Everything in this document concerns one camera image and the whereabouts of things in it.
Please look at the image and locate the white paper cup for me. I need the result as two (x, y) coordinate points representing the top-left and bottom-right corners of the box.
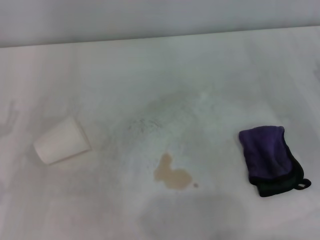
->
(33, 116), (93, 166)

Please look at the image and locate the brown water stain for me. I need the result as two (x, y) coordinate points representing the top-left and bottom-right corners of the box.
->
(153, 152), (194, 191)

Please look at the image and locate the purple rag with black trim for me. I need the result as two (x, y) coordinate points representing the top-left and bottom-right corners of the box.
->
(238, 125), (312, 198)

